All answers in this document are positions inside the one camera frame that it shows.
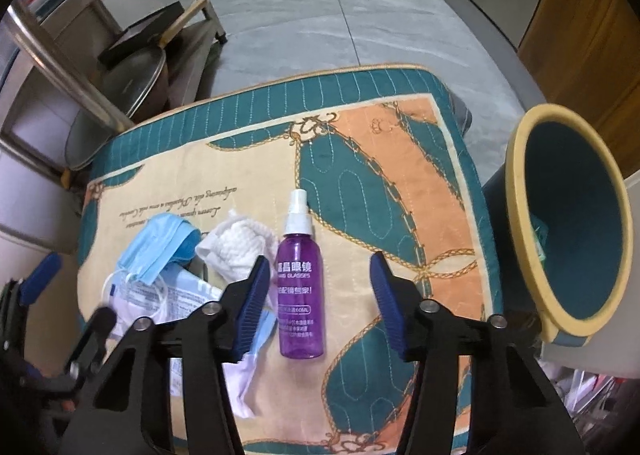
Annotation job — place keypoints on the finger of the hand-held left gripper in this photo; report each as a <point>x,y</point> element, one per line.
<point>97,325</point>
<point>42,275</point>

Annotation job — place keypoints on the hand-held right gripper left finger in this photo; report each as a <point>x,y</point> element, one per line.
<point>250,305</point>

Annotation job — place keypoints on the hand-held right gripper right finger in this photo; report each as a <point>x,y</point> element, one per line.
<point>387,305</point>

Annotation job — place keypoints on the purple spray bottle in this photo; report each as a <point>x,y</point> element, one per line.
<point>300,285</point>

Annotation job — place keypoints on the teal bin with yellow rim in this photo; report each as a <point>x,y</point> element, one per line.
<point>575,235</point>

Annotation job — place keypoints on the white crumpled tissue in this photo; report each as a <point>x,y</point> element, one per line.
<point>235,240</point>

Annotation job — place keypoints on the white and blue face mask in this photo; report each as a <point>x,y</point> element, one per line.
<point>245,385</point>

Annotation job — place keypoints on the white appliance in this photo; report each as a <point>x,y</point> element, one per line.
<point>30,195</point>

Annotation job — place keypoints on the teal and orange patterned cushion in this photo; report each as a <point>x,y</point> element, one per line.
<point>425,195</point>

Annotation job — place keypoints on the round grey pan lid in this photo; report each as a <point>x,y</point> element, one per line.
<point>90,140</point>

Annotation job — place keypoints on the dark grey object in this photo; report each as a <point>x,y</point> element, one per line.
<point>462,115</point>

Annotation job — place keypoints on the stainless steel rack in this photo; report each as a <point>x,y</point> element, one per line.
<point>55,60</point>

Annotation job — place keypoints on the clear plastic packaging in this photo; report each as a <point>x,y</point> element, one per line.
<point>585,395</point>

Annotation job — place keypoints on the wooden cabinet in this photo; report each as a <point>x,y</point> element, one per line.
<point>590,60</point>

